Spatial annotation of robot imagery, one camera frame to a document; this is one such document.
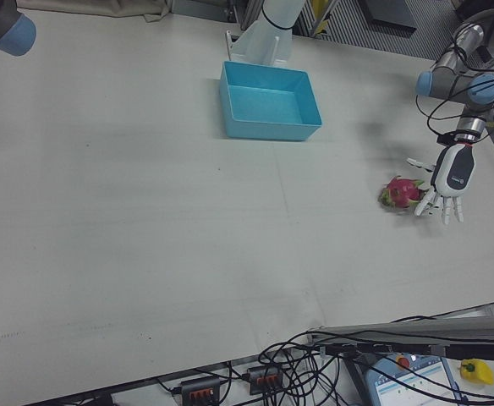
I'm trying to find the white grey robot hand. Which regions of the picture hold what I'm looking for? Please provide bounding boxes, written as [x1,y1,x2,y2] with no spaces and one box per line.
[406,142,475,228]

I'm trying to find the pink dragon fruit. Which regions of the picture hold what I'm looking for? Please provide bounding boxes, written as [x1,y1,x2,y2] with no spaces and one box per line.
[377,175,426,211]

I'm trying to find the grey monitor top bar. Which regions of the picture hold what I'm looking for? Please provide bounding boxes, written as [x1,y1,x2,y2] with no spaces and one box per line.
[305,313,494,363]

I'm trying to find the black flat box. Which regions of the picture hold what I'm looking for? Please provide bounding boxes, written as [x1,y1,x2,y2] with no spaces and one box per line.
[359,0,420,31]

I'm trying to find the yellow toy bell pepper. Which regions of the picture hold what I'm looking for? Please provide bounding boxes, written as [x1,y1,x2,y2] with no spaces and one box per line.
[459,358,494,386]

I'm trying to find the light blue plastic bin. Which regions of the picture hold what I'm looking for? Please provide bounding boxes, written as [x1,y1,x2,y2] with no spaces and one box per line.
[218,60,324,143]

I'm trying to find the light blue teach pendant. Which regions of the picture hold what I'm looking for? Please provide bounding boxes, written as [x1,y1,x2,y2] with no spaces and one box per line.
[364,353,464,406]

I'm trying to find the black hub orange switches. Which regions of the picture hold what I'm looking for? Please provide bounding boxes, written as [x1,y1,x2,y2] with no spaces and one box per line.
[180,376,222,403]
[246,365,284,395]

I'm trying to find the beige cloth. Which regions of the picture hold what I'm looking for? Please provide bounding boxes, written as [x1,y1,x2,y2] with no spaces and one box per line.
[16,0,173,23]

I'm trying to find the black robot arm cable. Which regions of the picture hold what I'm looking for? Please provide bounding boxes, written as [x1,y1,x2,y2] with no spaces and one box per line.
[414,16,494,137]

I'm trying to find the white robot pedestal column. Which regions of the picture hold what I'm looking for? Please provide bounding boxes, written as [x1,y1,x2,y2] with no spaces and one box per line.
[224,0,306,69]

